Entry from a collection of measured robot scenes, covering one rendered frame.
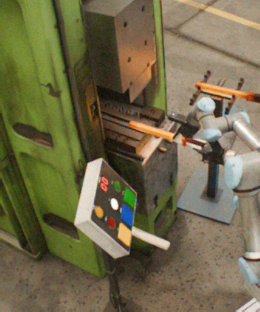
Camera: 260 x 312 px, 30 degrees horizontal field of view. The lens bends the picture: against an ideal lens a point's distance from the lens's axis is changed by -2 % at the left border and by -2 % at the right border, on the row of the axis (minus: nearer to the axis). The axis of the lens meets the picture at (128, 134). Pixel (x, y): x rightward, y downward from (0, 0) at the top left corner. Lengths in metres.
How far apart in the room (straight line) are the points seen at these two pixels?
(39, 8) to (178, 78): 2.83
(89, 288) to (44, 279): 0.31
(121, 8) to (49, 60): 0.36
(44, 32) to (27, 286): 1.87
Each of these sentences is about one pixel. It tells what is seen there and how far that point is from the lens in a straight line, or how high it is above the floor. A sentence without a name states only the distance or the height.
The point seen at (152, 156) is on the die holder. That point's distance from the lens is 2.57.
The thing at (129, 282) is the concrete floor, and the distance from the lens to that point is 3.16.
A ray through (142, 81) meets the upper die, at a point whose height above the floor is 1.32.
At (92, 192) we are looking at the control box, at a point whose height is 1.20.
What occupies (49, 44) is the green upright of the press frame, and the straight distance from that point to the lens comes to 1.91.
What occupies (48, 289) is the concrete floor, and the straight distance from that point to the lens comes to 3.22.
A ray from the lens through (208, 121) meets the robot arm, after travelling 2.20.
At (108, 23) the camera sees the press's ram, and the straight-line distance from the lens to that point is 2.02.
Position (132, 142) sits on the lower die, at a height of 0.98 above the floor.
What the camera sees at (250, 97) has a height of 0.97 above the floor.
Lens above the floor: 2.75
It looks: 43 degrees down
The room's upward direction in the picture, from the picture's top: 7 degrees counter-clockwise
